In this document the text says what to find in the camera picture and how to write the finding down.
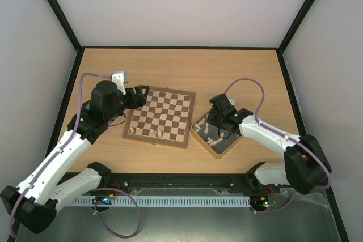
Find wooden chess board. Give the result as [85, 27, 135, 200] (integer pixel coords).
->
[123, 87, 196, 148]

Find gold tin with light pieces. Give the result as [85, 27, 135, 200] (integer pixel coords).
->
[191, 112, 242, 159]

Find light blue cable duct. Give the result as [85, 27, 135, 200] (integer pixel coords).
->
[68, 196, 250, 207]

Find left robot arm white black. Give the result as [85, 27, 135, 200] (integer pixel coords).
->
[1, 80, 149, 234]

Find purple cable loop front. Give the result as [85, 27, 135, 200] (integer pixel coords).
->
[92, 188, 142, 239]

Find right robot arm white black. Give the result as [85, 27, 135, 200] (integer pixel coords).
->
[208, 94, 331, 194]

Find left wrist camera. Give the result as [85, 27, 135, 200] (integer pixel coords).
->
[111, 70, 129, 84]

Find black aluminium frame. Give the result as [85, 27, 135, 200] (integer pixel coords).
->
[5, 0, 351, 242]

